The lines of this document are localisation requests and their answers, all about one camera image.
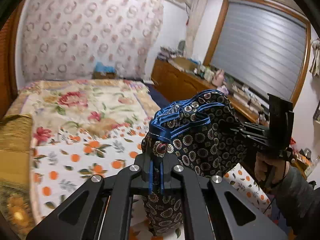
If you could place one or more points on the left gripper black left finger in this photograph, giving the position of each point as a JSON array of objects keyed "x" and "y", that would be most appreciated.
[{"x": 142, "y": 175}]

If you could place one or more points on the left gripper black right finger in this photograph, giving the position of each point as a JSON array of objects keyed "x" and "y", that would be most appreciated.
[{"x": 171, "y": 180}]

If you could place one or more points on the navy patterned silk garment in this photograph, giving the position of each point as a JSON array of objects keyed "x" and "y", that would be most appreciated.
[{"x": 203, "y": 133}]

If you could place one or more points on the grey sleeved right forearm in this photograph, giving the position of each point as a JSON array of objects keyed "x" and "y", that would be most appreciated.
[{"x": 299, "y": 204}]

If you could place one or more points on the right hand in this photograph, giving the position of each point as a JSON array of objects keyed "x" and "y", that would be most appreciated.
[{"x": 270, "y": 172}]

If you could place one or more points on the orange print bed sheet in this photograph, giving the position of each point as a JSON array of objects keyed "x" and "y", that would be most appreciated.
[{"x": 71, "y": 156}]

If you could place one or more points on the pink kettle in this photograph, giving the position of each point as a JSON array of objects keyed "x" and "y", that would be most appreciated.
[{"x": 218, "y": 78}]

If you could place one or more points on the grey window blind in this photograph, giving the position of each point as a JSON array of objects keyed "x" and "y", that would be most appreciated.
[{"x": 262, "y": 47}]

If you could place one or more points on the wooden sideboard cabinet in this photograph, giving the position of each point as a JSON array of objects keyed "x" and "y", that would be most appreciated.
[{"x": 174, "y": 84}]

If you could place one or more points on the floral quilt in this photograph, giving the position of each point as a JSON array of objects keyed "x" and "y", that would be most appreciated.
[{"x": 79, "y": 110}]

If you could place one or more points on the blue bag behind bed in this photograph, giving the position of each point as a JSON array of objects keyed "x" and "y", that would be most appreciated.
[{"x": 103, "y": 72}]

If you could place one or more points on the cardboard box on sideboard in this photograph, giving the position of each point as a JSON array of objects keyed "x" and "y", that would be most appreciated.
[{"x": 186, "y": 64}]

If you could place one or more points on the olive brown folded blanket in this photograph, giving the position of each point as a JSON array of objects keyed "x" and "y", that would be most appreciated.
[{"x": 15, "y": 147}]

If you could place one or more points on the cloth hanging on wall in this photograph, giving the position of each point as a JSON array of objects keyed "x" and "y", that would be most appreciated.
[{"x": 315, "y": 66}]

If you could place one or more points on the patterned wall curtain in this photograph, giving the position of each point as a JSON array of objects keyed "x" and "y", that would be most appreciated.
[{"x": 66, "y": 39}]

